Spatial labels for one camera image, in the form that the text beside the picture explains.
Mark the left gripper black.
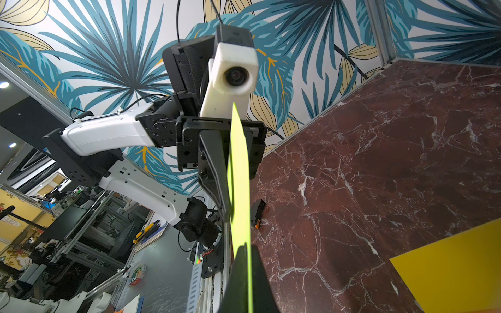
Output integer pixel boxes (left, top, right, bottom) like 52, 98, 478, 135
176, 116, 267, 221

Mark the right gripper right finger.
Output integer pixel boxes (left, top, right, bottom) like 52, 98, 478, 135
251, 245, 280, 313

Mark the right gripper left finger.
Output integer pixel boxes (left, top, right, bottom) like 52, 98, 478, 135
218, 244, 249, 313

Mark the green paper sheet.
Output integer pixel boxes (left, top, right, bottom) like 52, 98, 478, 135
227, 104, 253, 312

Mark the yellow paper sheet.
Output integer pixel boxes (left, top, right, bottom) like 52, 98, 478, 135
391, 219, 500, 312

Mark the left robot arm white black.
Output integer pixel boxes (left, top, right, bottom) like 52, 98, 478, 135
43, 29, 259, 247

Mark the small black clip object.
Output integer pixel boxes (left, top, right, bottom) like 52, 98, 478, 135
250, 200, 266, 229

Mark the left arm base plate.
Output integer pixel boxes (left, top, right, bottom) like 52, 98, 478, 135
201, 243, 224, 279

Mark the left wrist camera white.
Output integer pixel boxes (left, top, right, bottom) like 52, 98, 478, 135
200, 24, 259, 119

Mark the right aluminium corner post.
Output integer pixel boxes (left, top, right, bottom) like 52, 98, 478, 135
365, 0, 397, 66

